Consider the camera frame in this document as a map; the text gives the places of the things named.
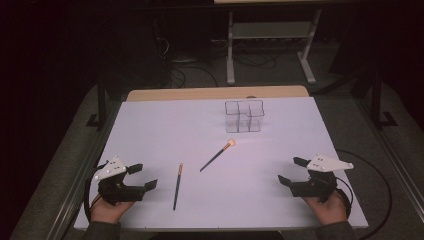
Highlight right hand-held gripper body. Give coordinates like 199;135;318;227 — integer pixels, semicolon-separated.
290;153;354;204

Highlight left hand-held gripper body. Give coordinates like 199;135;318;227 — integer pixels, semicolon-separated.
93;155;147;206

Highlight thin black makeup brush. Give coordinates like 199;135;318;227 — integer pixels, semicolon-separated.
172;162;184;212

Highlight round-head black makeup brush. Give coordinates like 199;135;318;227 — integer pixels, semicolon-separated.
199;138;237;173

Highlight clear plastic organizer box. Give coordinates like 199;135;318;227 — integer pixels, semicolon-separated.
224;99;266;134

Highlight person's left hand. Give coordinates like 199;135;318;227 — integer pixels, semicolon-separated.
90;196;134;224

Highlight person's right hand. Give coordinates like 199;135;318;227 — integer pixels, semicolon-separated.
302;191;348;226

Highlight black metal stand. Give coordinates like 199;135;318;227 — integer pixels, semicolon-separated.
85;78;108;132
371;71;398;130

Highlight white table mat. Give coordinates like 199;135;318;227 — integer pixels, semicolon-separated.
73;96;369;231

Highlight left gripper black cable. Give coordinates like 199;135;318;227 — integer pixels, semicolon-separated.
83;162;108;223

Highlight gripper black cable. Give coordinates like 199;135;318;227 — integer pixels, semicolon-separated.
334;149;393;240
83;162;108;223

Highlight aluminium rail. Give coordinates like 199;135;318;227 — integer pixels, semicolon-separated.
44;99;123;240
356;98;424;213

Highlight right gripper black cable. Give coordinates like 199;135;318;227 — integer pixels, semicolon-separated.
334;149;393;240

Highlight white metal desk frame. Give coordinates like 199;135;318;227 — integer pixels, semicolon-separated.
225;9;323;86

